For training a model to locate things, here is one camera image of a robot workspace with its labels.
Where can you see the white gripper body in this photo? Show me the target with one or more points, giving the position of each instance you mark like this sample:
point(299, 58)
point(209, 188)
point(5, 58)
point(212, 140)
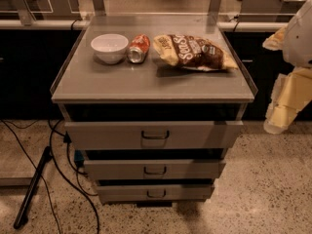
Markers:
point(299, 38)

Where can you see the grey drawer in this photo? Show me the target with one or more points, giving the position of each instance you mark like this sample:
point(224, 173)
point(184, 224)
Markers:
point(154, 169)
point(164, 192)
point(153, 135)

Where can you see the grey middle drawer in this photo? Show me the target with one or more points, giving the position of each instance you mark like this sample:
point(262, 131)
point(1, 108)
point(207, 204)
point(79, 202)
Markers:
point(154, 169)

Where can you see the orange soda can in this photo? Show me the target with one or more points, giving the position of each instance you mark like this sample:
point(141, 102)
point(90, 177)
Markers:
point(138, 49)

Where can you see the brown yellow chip bag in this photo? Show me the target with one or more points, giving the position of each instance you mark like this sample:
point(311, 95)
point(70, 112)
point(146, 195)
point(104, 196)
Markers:
point(192, 53)

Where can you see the clear acrylic barrier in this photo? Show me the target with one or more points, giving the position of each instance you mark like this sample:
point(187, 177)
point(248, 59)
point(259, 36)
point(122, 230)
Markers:
point(225, 10)

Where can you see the grey drawer cabinet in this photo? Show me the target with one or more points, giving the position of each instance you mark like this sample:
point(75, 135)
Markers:
point(90, 90)

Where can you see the grey bottom drawer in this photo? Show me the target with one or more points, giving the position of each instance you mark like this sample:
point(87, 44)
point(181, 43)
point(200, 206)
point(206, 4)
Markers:
point(164, 192)

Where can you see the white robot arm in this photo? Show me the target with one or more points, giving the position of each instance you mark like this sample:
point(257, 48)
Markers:
point(297, 49)

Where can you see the black power strip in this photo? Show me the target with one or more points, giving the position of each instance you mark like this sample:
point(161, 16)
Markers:
point(21, 218)

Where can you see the white ceramic bowl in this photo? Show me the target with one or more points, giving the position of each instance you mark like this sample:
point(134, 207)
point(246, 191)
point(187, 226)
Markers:
point(110, 48)

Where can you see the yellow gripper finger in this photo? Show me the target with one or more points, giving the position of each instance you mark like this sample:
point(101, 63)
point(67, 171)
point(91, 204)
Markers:
point(275, 42)

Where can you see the white horizontal rail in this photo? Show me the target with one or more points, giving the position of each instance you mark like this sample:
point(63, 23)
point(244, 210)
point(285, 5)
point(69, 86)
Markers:
point(79, 24)

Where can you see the grey top drawer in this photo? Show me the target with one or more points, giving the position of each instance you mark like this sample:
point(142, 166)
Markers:
point(153, 135)

